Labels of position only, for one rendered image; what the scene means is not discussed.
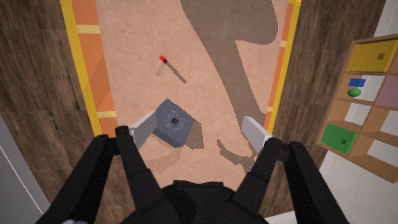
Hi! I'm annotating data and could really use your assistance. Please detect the dark grey sloped panel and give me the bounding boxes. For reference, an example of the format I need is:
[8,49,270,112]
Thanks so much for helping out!
[152,99,195,148]

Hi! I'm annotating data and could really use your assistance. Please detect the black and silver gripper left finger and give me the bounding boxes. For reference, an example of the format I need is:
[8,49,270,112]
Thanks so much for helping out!
[35,111,180,224]

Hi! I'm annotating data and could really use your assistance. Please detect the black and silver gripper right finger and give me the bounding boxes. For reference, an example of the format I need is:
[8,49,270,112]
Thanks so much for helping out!
[216,115,350,224]

